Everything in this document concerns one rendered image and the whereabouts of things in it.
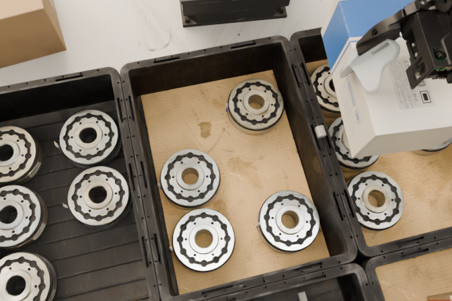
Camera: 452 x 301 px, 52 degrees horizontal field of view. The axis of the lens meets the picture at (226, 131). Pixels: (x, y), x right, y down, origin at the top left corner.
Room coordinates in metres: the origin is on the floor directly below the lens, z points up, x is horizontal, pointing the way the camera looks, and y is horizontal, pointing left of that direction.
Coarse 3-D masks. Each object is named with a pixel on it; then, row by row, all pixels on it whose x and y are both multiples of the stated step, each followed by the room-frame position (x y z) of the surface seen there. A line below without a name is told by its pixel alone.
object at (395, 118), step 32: (352, 0) 0.39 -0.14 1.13; (384, 0) 0.40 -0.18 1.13; (352, 32) 0.34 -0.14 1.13; (352, 96) 0.27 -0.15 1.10; (384, 96) 0.26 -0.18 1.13; (416, 96) 0.26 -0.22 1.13; (448, 96) 0.27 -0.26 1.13; (352, 128) 0.24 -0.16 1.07; (384, 128) 0.22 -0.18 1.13; (416, 128) 0.22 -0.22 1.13; (448, 128) 0.23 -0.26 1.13
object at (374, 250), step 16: (304, 32) 0.47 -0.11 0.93; (320, 32) 0.47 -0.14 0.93; (304, 64) 0.40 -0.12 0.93; (304, 80) 0.37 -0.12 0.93; (320, 112) 0.32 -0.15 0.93; (336, 160) 0.24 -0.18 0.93; (336, 176) 0.21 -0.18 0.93; (352, 208) 0.16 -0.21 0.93; (352, 224) 0.14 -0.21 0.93; (400, 240) 0.13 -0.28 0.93; (416, 240) 0.13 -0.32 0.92; (432, 240) 0.13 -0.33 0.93; (368, 256) 0.10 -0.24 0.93
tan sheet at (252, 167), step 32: (160, 96) 0.35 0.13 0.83; (192, 96) 0.36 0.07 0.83; (224, 96) 0.37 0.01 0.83; (160, 128) 0.29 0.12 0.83; (192, 128) 0.30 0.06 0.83; (224, 128) 0.30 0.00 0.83; (288, 128) 0.32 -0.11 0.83; (160, 160) 0.23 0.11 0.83; (224, 160) 0.24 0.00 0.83; (256, 160) 0.25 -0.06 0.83; (288, 160) 0.26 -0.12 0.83; (160, 192) 0.17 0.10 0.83; (224, 192) 0.18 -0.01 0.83; (256, 192) 0.19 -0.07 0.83; (288, 224) 0.14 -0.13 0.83; (256, 256) 0.08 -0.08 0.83; (288, 256) 0.09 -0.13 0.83; (320, 256) 0.10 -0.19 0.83; (192, 288) 0.02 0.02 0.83
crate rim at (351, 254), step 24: (216, 48) 0.41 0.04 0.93; (240, 48) 0.42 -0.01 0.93; (288, 48) 0.43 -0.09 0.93; (120, 72) 0.34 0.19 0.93; (312, 120) 0.30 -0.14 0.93; (144, 168) 0.18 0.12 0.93; (144, 192) 0.14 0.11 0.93; (336, 192) 0.19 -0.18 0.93; (336, 216) 0.15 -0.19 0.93; (312, 264) 0.07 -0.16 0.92; (336, 264) 0.08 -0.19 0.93; (168, 288) 0.01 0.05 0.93; (216, 288) 0.02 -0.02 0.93; (240, 288) 0.03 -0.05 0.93
